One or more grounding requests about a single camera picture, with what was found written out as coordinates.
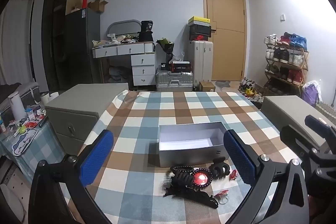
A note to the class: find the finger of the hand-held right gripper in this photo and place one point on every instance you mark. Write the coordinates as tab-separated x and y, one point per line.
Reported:
316	124
294	136

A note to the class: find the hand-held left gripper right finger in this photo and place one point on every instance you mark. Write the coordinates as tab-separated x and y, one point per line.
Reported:
239	158

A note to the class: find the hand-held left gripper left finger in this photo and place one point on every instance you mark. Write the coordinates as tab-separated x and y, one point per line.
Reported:
96	158

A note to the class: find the small black hair claw clip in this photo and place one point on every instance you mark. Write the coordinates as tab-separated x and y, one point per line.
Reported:
216	171

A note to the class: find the silver grey box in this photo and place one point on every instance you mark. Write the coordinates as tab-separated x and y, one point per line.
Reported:
191	145

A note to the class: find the long black hair clip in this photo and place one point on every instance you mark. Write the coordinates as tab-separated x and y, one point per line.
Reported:
199	199

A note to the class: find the blue checked table cover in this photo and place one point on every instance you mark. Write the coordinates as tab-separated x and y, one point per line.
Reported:
39	145

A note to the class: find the wooden shoe rack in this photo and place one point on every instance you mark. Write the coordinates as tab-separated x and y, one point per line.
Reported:
304	61

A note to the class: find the cloud shaped white pad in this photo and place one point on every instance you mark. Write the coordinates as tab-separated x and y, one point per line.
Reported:
25	141

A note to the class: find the white paper cups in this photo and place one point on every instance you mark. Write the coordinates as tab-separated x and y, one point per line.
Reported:
50	98

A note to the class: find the grey door mat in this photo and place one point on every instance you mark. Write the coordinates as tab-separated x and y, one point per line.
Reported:
222	83

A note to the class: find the assorted small bottles and packets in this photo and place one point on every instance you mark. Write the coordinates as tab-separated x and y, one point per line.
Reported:
32	115

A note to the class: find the small brown cardboard box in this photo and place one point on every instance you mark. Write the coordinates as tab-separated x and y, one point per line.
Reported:
207	86

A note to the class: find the grey clothes bundle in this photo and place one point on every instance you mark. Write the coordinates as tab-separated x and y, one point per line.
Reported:
118	74

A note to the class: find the white perforated board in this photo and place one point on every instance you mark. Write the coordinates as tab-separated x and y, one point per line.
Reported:
13	187

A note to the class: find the white thermos bottle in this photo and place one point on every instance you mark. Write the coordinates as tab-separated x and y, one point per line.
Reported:
16	106

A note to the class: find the dark grey bag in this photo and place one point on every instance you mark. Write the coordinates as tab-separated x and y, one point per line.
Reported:
23	92

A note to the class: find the silver ribbed suitcase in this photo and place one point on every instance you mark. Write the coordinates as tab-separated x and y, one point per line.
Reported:
174	81

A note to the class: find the white upright suitcase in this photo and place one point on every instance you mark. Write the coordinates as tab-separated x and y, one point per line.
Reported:
200	64

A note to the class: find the white vanity desk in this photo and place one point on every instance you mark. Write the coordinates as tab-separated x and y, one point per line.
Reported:
143	66

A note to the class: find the red black flat box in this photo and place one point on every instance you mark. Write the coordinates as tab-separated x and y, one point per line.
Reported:
180	66

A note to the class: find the dark grey fridge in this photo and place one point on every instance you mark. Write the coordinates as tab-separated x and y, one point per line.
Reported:
81	48

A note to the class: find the small black box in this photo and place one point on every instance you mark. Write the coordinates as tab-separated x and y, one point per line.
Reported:
164	66

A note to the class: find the clear plastic bag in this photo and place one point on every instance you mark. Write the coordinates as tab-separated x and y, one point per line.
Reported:
180	56

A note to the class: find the pile of desk clutter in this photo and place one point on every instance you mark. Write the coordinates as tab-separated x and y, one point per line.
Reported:
115	39

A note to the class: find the wooden door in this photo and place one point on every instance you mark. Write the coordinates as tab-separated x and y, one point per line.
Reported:
225	29

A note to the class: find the dark wardrobe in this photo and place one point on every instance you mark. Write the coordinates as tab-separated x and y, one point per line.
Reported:
53	37

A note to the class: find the red and black shoe box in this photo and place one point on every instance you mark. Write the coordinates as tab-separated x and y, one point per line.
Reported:
199	36

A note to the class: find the black wrapped bouquet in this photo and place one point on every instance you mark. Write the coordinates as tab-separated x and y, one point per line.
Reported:
166	47

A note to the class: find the arched vanity mirror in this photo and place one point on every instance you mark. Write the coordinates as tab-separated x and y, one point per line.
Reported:
123	28

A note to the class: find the black paper bag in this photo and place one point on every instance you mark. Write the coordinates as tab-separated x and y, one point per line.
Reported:
146	31

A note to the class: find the white curtain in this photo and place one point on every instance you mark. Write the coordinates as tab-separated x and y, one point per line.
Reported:
15	40

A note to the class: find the open cardboard box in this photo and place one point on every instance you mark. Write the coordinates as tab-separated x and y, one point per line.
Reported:
97	5

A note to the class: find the red carton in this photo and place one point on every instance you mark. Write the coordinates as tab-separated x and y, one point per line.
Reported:
85	1

